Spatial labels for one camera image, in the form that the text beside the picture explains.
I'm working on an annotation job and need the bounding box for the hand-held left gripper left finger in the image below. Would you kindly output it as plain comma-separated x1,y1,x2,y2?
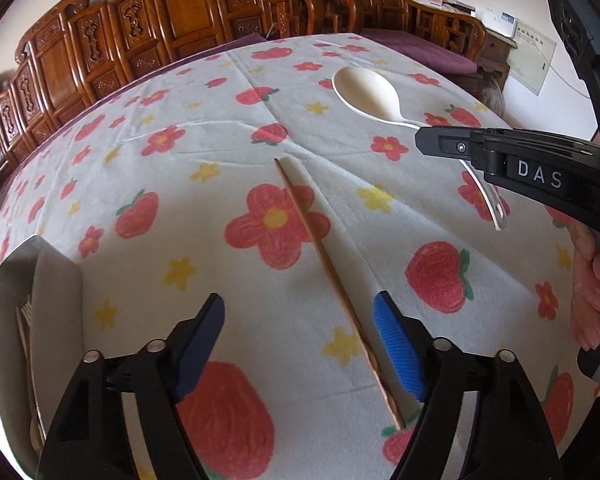
40,292,226,480

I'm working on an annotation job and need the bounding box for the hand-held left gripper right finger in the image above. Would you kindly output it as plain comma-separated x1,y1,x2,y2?
372,290,566,480

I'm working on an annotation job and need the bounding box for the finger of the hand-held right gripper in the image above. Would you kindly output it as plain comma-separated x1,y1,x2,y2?
414,126,600,192

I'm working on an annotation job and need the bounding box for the cream plastic spoon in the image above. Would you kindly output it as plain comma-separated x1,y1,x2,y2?
332,66,510,232

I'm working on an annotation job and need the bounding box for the brown wooden chopstick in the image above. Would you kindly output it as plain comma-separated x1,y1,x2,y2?
274,158,407,430

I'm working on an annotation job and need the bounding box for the metal tray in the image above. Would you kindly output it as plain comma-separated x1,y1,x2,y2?
0,239,85,478

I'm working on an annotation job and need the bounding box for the person's right hand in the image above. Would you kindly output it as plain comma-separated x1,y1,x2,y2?
570,224,600,353

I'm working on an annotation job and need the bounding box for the grey fuzzy object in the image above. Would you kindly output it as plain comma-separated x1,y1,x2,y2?
480,77,506,117

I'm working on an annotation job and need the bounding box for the small purple seat cushion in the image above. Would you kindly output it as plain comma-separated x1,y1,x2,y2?
360,29,476,75

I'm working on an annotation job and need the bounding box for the wooden side table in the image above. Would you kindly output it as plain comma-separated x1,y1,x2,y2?
477,35,511,78

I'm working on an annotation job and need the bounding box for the white and blue box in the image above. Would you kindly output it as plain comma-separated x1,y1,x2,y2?
481,10,516,37

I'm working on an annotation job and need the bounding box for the cream chopstick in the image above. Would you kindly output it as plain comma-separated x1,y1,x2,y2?
16,310,38,441

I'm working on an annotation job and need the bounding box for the strawberry flower print tablecloth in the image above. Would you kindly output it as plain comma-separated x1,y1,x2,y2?
0,32,600,480

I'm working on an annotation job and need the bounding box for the carved wooden sofa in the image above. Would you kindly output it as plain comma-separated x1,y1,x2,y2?
0,0,326,181

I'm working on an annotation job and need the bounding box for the pale wall poster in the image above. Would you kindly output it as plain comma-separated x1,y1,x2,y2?
505,19,556,96

